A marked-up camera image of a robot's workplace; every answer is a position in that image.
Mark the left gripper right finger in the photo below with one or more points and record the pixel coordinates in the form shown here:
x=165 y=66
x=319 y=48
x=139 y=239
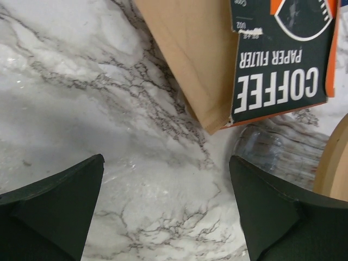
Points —
x=282 y=221

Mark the brown paper coffee filter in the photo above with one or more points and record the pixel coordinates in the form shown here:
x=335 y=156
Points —
x=197 y=42

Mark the orange coffee filter box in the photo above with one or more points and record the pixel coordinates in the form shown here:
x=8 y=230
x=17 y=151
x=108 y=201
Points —
x=285 y=56

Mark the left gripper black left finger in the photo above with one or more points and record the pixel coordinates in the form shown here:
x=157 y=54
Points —
x=50 y=219

